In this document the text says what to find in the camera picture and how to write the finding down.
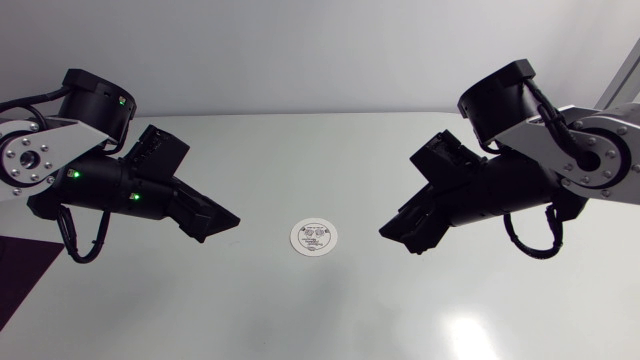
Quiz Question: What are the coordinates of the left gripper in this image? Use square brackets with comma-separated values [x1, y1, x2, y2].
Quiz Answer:
[164, 175, 242, 245]

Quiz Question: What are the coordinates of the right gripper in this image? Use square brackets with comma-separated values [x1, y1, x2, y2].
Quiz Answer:
[378, 180, 474, 256]

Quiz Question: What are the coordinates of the round white coaster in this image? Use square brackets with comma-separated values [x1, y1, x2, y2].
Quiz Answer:
[289, 217, 339, 258]

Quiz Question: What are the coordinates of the dark mat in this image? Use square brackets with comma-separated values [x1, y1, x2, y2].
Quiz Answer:
[0, 235, 66, 332]

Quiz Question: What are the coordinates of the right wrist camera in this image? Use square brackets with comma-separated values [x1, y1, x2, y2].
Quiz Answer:
[409, 129, 489, 189]

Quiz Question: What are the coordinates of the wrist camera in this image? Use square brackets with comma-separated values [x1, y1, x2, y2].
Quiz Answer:
[409, 129, 489, 189]
[122, 124, 191, 185]

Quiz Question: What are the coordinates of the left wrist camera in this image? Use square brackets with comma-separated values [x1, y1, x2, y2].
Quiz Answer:
[122, 124, 191, 185]

